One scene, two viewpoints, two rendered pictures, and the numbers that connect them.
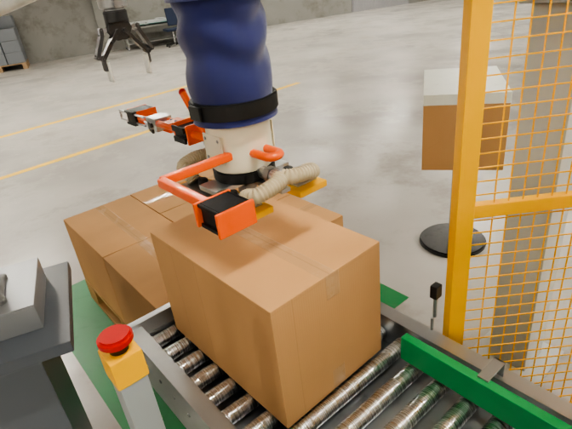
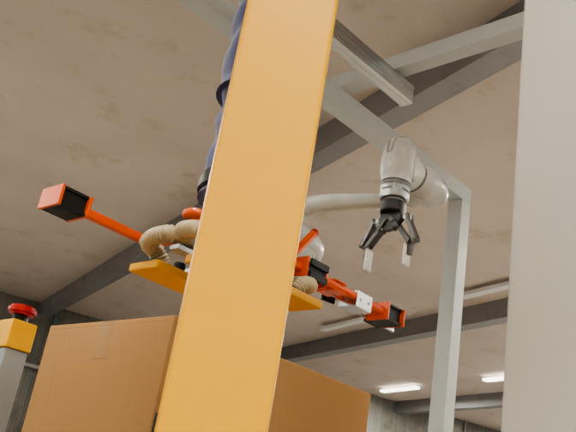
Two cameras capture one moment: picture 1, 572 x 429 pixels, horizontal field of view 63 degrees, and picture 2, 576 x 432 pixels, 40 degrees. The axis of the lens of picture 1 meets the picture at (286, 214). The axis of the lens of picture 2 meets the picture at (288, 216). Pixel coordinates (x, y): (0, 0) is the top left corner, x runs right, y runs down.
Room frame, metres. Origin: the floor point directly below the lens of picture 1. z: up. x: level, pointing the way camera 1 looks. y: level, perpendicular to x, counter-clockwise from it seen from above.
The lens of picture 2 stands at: (1.10, -1.62, 0.62)
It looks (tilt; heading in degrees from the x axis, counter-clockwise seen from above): 22 degrees up; 83
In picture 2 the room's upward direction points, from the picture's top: 10 degrees clockwise
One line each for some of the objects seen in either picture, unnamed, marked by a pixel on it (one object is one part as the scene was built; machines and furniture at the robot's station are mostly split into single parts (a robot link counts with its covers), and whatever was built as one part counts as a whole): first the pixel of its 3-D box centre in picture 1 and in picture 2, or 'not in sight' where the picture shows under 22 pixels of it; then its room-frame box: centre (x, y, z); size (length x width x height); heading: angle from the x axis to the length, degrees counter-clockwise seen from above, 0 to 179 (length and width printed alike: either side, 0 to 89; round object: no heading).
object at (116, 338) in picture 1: (116, 341); (21, 315); (0.73, 0.37, 1.02); 0.07 x 0.07 x 0.04
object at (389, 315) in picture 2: (142, 114); (386, 315); (1.67, 0.46, 1.24); 0.08 x 0.07 x 0.05; 38
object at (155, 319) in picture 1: (212, 288); not in sight; (1.49, 0.32, 0.58); 0.70 x 0.03 x 0.06; 127
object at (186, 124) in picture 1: (191, 130); (305, 273); (1.39, 0.25, 1.24); 0.10 x 0.08 x 0.06; 128
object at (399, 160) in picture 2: not in sight; (400, 163); (1.66, 0.48, 1.72); 0.13 x 0.11 x 0.16; 36
